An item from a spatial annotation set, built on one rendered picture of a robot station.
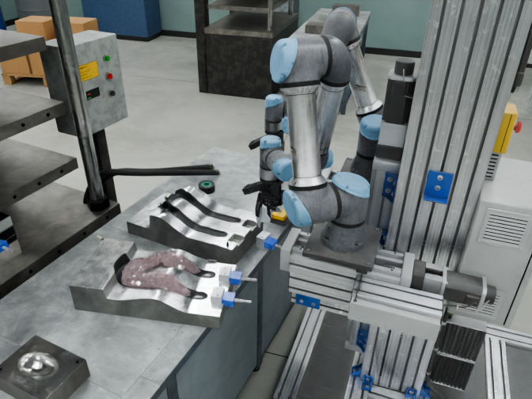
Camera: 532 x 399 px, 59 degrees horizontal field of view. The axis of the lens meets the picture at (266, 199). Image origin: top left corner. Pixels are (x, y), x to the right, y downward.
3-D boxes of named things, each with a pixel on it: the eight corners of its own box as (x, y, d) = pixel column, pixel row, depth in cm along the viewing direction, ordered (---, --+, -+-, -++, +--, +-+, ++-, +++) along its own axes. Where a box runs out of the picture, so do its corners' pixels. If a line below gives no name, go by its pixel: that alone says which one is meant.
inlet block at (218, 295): (252, 302, 157) (252, 290, 155) (249, 313, 153) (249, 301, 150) (214, 298, 159) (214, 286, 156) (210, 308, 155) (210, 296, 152)
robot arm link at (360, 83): (363, 147, 195) (317, 19, 172) (364, 133, 207) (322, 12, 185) (392, 138, 190) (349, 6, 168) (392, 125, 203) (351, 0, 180)
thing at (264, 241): (290, 252, 186) (290, 241, 183) (283, 258, 182) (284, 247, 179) (262, 241, 192) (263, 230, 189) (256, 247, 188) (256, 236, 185)
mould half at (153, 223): (263, 233, 196) (264, 206, 189) (232, 268, 176) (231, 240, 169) (165, 203, 215) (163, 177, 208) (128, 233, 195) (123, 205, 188)
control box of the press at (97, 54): (156, 281, 287) (121, 34, 210) (123, 313, 264) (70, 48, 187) (128, 271, 295) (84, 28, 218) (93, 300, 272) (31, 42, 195)
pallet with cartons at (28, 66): (119, 71, 653) (111, 15, 614) (93, 90, 584) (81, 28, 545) (39, 66, 667) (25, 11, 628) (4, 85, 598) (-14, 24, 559)
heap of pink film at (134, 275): (203, 266, 168) (201, 248, 164) (188, 301, 153) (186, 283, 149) (134, 258, 172) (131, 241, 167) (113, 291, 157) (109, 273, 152)
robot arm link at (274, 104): (283, 100, 195) (263, 98, 196) (282, 124, 200) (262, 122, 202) (286, 94, 201) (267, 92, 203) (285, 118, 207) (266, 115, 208)
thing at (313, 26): (363, 69, 682) (372, 2, 634) (345, 115, 527) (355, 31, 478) (316, 65, 698) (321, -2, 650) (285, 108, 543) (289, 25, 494)
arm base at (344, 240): (370, 231, 158) (374, 207, 152) (362, 257, 145) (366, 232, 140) (326, 222, 162) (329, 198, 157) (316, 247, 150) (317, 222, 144)
